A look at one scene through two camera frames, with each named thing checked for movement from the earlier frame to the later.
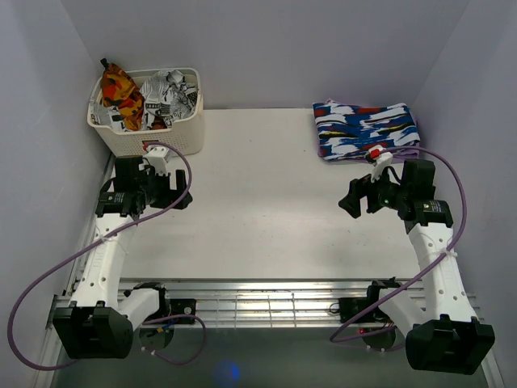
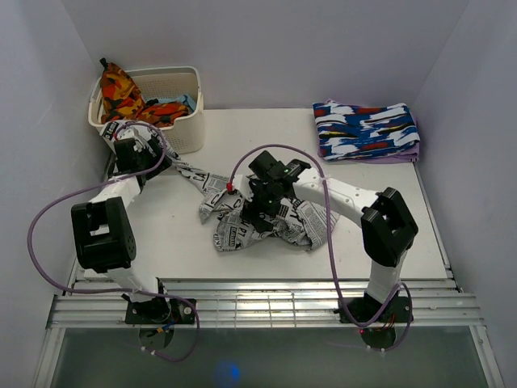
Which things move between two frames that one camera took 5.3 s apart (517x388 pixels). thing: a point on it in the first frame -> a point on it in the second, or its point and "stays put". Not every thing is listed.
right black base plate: x=350 y=307 stays put
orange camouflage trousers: x=119 y=90 stays put
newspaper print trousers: x=168 y=97 -> x=297 y=221
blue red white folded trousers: x=350 y=130 stays put
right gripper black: x=359 y=188 -> x=252 y=210
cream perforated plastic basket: x=184 y=136 stays put
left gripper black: x=170 y=196 -> x=159 y=162
